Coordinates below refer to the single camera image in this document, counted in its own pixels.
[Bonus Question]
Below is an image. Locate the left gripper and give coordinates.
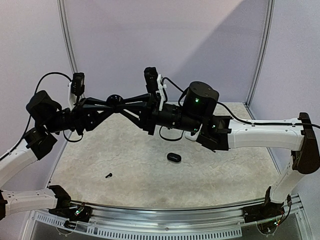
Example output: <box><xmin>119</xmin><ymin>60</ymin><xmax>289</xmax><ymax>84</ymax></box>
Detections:
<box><xmin>45</xmin><ymin>97</ymin><xmax>116</xmax><ymax>135</ymax></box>

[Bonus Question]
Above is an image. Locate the round black case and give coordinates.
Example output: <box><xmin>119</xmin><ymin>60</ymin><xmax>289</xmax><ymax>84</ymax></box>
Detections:
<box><xmin>106</xmin><ymin>94</ymin><xmax>124</xmax><ymax>107</ymax></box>

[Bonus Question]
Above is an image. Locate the black earbud charging case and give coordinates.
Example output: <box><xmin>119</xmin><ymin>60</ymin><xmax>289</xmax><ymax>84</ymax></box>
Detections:
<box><xmin>167</xmin><ymin>152</ymin><xmax>182</xmax><ymax>164</ymax></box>

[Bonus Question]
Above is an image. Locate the white earbud charging case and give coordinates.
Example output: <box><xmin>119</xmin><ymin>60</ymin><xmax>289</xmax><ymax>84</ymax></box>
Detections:
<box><xmin>184</xmin><ymin>131</ymin><xmax>200</xmax><ymax>142</ymax></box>

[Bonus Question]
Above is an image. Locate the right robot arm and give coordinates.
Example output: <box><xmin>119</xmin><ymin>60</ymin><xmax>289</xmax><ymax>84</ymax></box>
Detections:
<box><xmin>115</xmin><ymin>81</ymin><xmax>320</xmax><ymax>218</ymax></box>

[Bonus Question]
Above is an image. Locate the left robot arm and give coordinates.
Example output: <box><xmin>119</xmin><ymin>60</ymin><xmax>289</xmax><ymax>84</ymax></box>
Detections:
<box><xmin>0</xmin><ymin>90</ymin><xmax>114</xmax><ymax>222</ymax></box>

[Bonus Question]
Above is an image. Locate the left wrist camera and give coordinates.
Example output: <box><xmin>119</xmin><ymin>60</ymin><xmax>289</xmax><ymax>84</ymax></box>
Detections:
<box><xmin>68</xmin><ymin>72</ymin><xmax>85</xmax><ymax>109</ymax></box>

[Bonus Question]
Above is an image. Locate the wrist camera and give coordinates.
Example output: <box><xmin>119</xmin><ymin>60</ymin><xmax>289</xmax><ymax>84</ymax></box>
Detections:
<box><xmin>143</xmin><ymin>66</ymin><xmax>168</xmax><ymax>112</ymax></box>
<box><xmin>68</xmin><ymin>72</ymin><xmax>85</xmax><ymax>109</ymax></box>

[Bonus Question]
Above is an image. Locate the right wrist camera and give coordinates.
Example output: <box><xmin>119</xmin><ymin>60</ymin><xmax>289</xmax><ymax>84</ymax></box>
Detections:
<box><xmin>143</xmin><ymin>66</ymin><xmax>168</xmax><ymax>112</ymax></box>

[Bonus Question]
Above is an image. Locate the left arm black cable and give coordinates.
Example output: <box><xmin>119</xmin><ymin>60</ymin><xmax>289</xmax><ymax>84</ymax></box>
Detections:
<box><xmin>21</xmin><ymin>72</ymin><xmax>83</xmax><ymax>143</ymax></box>

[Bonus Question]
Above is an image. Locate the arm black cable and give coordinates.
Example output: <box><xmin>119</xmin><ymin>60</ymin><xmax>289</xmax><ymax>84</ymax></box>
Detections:
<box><xmin>21</xmin><ymin>72</ymin><xmax>83</xmax><ymax>143</ymax></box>
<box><xmin>159</xmin><ymin>76</ymin><xmax>320</xmax><ymax>142</ymax></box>

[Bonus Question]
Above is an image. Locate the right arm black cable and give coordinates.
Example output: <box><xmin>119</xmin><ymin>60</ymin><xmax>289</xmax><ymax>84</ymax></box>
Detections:
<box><xmin>159</xmin><ymin>76</ymin><xmax>320</xmax><ymax>142</ymax></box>

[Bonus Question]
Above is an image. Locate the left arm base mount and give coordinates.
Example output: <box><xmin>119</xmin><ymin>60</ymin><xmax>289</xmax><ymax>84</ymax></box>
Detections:
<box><xmin>48</xmin><ymin>200</ymin><xmax>93</xmax><ymax>223</ymax></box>

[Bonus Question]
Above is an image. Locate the left frame post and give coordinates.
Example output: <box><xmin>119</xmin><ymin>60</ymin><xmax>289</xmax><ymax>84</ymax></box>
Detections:
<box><xmin>57</xmin><ymin>0</ymin><xmax>78</xmax><ymax>73</ymax></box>

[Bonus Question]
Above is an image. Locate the frame post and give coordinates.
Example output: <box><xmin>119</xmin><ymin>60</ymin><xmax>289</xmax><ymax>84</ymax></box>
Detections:
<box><xmin>57</xmin><ymin>0</ymin><xmax>78</xmax><ymax>73</ymax></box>
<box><xmin>245</xmin><ymin>0</ymin><xmax>275</xmax><ymax>108</ymax></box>

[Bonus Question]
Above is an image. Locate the right frame post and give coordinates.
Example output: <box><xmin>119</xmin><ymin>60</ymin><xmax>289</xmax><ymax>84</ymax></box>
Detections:
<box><xmin>245</xmin><ymin>0</ymin><xmax>275</xmax><ymax>108</ymax></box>

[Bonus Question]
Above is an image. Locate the aluminium front rail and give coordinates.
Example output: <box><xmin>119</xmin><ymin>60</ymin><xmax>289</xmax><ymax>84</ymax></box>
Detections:
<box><xmin>23</xmin><ymin>194</ymin><xmax>313</xmax><ymax>240</ymax></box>

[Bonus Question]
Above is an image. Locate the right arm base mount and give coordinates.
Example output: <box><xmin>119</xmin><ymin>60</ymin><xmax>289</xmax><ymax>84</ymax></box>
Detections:
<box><xmin>241</xmin><ymin>197</ymin><xmax>285</xmax><ymax>223</ymax></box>

